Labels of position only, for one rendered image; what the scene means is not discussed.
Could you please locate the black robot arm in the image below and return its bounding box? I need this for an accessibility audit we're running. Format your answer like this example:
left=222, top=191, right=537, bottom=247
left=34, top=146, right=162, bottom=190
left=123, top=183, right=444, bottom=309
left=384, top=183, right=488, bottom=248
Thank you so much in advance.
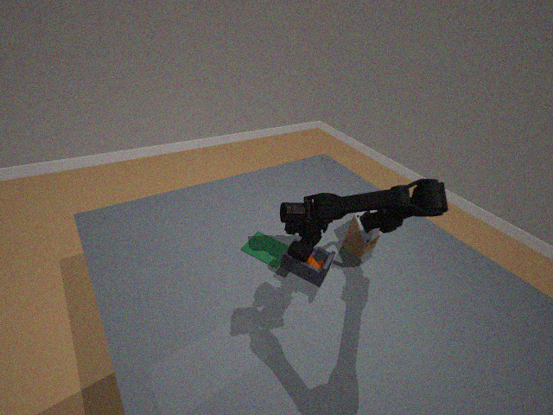
left=280, top=179, right=448, bottom=236

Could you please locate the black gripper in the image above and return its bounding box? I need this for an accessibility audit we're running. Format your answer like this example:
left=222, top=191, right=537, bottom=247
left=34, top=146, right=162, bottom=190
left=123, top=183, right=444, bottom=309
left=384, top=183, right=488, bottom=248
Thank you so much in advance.
left=287, top=221, right=328, bottom=263

